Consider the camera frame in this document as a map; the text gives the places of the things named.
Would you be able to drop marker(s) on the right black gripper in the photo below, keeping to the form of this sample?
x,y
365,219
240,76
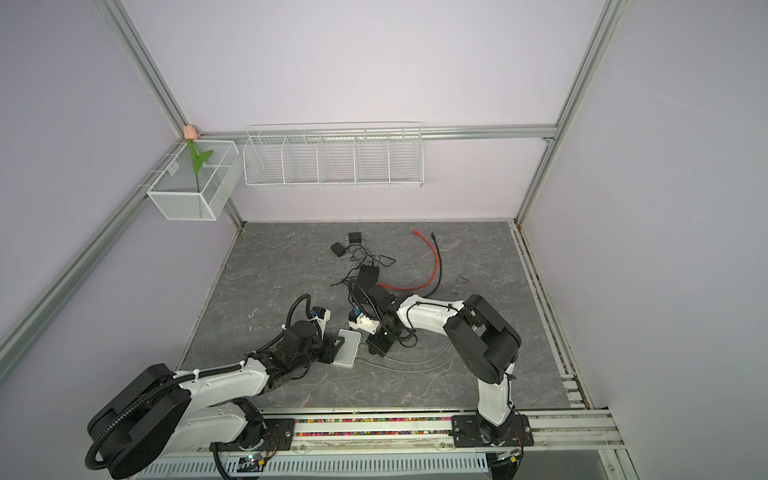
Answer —
x,y
374,345

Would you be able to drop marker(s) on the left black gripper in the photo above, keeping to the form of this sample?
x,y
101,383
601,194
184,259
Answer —
x,y
330,343

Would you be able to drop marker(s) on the white network switch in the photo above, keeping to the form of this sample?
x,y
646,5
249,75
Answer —
x,y
347,353

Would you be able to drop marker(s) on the black ribbed network switch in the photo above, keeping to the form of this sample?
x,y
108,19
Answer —
x,y
367,277

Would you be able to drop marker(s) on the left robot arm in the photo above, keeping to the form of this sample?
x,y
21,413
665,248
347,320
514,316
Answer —
x,y
162,411

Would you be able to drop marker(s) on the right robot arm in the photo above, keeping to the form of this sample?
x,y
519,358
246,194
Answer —
x,y
486,343

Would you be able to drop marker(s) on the black power adapter near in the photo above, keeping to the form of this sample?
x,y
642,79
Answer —
x,y
338,249

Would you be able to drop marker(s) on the white mesh box basket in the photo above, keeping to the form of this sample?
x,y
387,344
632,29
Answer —
x,y
174,191

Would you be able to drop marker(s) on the artificial pink tulip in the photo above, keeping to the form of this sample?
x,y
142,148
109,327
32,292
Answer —
x,y
198,158

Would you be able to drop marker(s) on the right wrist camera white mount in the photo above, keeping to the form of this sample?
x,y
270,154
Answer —
x,y
359,321

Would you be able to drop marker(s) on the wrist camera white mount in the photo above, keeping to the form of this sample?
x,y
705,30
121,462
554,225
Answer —
x,y
359,321
320,316

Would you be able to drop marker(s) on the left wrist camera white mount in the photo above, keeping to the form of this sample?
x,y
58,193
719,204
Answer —
x,y
320,316

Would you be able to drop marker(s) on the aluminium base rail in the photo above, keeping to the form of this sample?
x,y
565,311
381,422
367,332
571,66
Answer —
x,y
403,444

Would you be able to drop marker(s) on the white wire wall basket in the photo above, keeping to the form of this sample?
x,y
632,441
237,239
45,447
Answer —
x,y
334,154

